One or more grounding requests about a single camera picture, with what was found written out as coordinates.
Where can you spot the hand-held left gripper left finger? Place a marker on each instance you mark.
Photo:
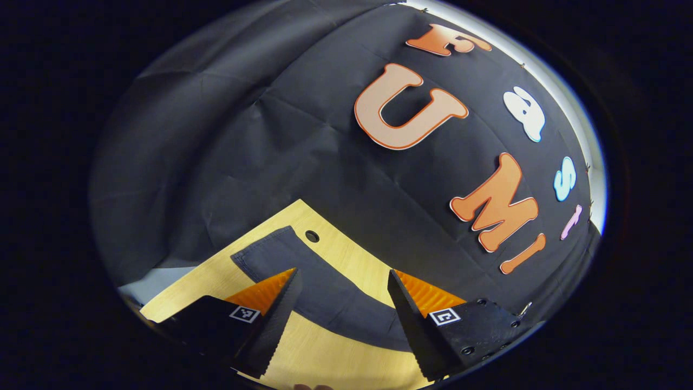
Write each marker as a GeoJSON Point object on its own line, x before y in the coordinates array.
{"type": "Point", "coordinates": [279, 319]}

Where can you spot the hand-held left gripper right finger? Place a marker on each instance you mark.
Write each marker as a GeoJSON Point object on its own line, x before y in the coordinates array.
{"type": "Point", "coordinates": [411, 319]}

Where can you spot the dark grey jeans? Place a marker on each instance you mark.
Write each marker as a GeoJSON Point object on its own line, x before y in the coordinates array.
{"type": "Point", "coordinates": [335, 303]}

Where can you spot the black backdrop cloth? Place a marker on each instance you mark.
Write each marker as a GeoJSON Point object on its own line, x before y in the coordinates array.
{"type": "Point", "coordinates": [270, 135]}

